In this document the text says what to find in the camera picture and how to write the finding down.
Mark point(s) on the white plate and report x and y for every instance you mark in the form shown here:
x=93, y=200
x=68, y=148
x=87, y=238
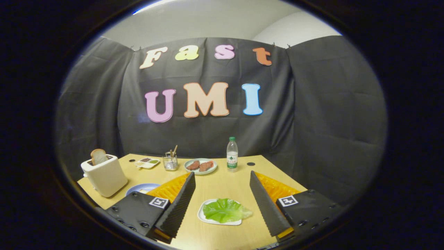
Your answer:
x=204, y=218

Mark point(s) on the wooden chopsticks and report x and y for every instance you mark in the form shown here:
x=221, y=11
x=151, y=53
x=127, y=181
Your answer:
x=174, y=150

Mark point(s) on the green lettuce leaf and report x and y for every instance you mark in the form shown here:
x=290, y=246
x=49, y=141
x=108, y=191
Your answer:
x=225, y=210

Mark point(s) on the plain bread slice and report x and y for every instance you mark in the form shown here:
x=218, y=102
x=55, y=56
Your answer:
x=143, y=191

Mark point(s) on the white divided sauce dish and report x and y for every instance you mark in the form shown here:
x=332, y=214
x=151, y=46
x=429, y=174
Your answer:
x=140, y=166

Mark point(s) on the clear plastic water bottle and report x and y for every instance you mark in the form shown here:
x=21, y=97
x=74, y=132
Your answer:
x=232, y=156

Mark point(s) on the black backdrop cloth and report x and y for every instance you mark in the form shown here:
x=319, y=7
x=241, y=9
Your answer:
x=312, y=121

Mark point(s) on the toasted bread slice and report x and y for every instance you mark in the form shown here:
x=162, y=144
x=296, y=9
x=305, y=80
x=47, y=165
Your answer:
x=98, y=157

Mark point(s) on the pale green plate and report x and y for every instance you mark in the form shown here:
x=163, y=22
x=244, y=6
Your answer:
x=201, y=172

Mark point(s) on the blue plate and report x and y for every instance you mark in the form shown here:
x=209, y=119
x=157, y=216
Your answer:
x=133, y=189

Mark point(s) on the white toaster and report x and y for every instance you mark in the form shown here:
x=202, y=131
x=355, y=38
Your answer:
x=105, y=177

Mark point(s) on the brown meat patty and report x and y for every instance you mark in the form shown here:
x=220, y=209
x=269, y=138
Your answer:
x=206, y=166
x=193, y=165

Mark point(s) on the metal mesh utensil holder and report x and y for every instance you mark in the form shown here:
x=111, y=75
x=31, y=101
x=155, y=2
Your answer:
x=170, y=164

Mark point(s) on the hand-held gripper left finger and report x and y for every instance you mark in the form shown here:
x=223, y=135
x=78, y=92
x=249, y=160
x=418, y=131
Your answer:
x=180, y=205

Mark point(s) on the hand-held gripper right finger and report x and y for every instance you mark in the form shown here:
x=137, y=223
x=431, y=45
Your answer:
x=265, y=205

